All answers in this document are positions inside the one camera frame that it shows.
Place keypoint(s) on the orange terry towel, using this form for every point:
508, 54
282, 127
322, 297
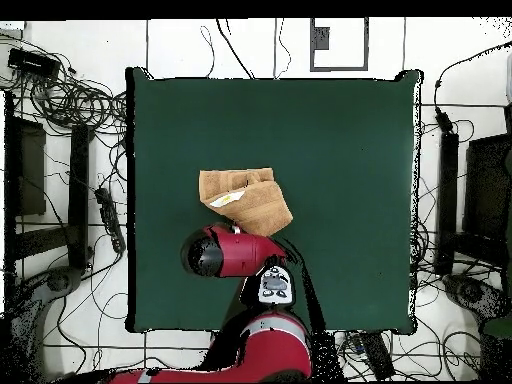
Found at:
260, 208

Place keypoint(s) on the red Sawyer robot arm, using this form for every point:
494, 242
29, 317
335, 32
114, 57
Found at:
248, 252

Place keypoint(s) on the dark green table cloth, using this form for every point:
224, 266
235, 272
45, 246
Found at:
320, 160

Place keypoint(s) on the black power strip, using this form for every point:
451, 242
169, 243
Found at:
376, 356
110, 220

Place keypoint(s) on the grey tripod base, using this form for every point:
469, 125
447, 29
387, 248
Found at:
472, 292
60, 280

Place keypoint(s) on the green object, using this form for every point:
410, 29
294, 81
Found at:
498, 327

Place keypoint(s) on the black rectangular box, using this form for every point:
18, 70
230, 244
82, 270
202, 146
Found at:
34, 63

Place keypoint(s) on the grey square frame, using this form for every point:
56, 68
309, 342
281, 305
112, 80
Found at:
312, 48

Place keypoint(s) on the black frame stand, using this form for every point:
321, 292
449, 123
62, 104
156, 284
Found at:
78, 192
448, 200

